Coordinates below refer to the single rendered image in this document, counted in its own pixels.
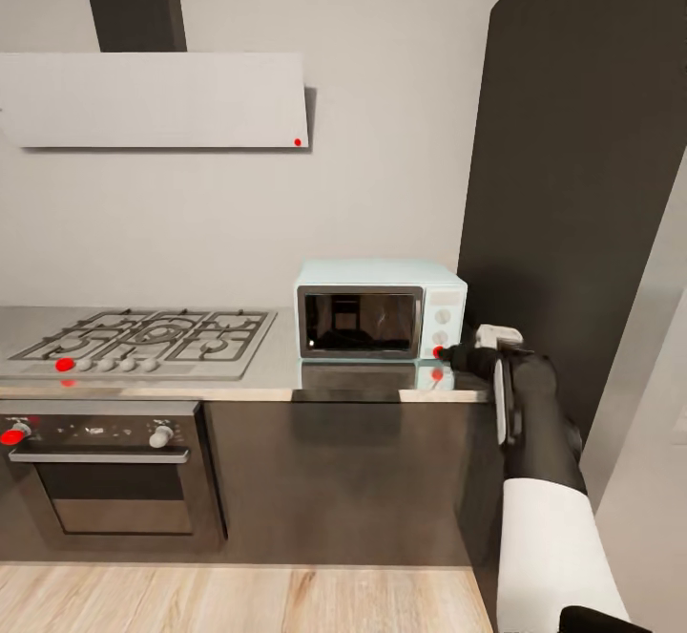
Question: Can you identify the microwave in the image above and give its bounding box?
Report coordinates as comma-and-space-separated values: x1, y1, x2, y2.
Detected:
293, 259, 468, 360

